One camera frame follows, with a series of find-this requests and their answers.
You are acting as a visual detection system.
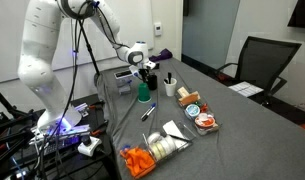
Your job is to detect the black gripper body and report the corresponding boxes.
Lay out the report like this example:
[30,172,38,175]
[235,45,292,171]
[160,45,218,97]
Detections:
[137,67,152,81]

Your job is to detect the black cup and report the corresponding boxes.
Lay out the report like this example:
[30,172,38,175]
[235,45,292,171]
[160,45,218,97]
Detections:
[146,74,158,91]

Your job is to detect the green plastic cup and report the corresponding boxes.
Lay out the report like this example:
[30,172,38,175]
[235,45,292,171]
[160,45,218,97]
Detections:
[137,82,152,104]

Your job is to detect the black markers in cup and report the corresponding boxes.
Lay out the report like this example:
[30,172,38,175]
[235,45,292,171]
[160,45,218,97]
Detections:
[163,72,173,85]

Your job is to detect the white paper cup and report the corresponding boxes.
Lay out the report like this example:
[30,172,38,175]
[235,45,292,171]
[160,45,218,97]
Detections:
[163,77,178,98]

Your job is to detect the silver flat device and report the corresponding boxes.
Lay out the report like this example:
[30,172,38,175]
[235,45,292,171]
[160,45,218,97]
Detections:
[113,69,135,81]

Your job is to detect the clear acrylic box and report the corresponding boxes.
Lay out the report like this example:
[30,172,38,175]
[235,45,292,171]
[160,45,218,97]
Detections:
[117,79,133,96]

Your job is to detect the purple folded umbrella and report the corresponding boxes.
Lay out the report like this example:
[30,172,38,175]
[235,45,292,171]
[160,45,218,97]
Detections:
[149,48,174,63]

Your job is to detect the black marker blue cap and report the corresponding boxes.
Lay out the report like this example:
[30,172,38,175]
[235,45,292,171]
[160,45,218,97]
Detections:
[140,102,157,122]

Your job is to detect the wooden block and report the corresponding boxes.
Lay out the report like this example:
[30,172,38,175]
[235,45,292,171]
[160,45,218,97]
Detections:
[177,86,202,107]

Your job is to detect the round blue tin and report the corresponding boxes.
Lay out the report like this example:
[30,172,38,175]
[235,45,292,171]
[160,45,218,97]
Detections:
[185,103,202,119]

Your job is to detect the white card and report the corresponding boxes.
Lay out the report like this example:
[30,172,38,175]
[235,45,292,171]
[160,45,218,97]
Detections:
[162,119,190,150]

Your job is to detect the black tripod stand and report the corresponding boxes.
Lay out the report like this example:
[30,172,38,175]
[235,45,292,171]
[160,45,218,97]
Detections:
[75,18,102,77]

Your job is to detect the white tape rolls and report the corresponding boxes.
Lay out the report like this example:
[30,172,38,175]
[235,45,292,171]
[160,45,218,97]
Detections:
[146,132,177,161]

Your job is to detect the clear tray with tape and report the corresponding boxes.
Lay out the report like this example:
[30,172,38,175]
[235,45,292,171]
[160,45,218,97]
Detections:
[141,120,197,164]

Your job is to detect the clear tray with tins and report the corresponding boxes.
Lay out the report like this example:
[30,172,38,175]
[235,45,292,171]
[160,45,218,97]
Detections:
[174,87,222,136]

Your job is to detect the crumpled orange bag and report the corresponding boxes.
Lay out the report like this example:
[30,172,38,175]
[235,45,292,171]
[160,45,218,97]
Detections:
[120,146,157,179]

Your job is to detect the white emergency stop box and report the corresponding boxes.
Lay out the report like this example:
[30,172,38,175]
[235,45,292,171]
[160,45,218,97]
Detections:
[77,135,103,158]

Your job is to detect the white paper sheet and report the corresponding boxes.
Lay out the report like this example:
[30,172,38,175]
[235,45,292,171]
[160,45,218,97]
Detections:
[228,81,265,98]

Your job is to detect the black mesh office chair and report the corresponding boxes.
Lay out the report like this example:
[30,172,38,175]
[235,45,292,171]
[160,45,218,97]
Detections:
[215,35,302,106]

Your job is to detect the grey tablecloth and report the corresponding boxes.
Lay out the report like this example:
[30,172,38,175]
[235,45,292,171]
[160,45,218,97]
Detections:
[95,57,305,180]

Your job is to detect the black equipment cart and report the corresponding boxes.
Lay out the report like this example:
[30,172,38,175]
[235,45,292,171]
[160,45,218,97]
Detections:
[0,93,117,180]

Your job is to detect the white wall thermostat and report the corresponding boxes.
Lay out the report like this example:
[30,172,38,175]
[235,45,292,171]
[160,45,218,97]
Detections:
[153,21,163,37]

